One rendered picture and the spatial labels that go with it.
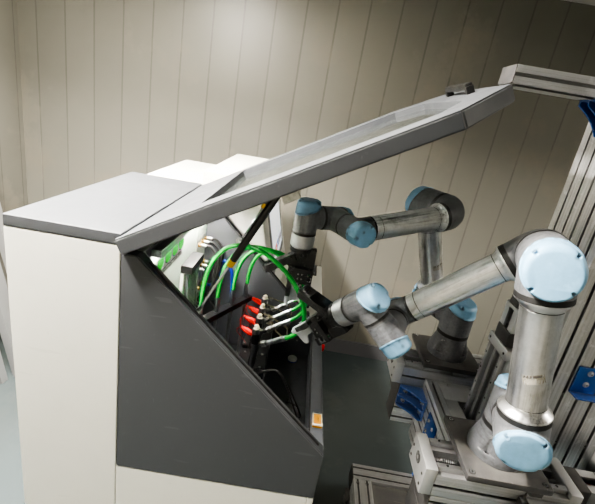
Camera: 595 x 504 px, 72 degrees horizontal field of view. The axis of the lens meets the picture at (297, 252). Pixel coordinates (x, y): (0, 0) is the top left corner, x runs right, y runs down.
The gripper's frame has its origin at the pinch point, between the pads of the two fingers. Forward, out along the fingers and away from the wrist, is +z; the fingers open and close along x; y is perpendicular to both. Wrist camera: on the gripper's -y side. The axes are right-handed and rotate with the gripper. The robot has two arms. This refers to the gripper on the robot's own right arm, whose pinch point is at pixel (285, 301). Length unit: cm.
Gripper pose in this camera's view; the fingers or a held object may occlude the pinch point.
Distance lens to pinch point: 136.6
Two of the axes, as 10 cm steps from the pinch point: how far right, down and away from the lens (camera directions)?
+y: 9.9, 1.7, 0.1
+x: 0.5, -3.2, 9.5
